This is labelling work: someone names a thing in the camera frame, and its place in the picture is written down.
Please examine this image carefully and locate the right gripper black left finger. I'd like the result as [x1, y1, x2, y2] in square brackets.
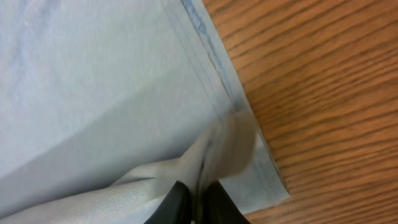
[144, 181, 192, 224]

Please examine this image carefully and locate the light blue printed t-shirt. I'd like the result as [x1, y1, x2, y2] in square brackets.
[1, 1, 289, 223]

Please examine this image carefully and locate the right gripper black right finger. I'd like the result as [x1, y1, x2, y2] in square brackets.
[202, 181, 250, 224]

